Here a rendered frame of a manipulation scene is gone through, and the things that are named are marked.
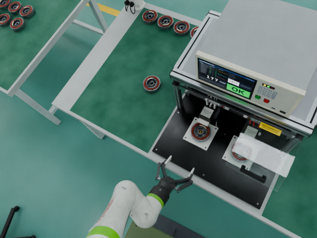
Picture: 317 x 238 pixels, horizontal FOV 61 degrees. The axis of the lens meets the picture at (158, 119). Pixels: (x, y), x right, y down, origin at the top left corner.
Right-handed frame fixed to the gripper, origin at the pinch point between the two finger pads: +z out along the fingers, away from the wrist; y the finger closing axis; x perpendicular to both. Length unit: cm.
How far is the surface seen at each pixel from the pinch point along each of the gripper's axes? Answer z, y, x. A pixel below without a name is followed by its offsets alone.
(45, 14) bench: 53, -153, 20
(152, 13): 79, -72, 38
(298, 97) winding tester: 8, 34, 57
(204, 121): 20.6, 0.4, 16.5
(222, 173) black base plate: 10.2, 20.6, -2.4
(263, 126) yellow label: 13.7, 28.1, 33.8
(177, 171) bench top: 2.1, -1.7, -9.6
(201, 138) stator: 17.4, 2.5, 6.9
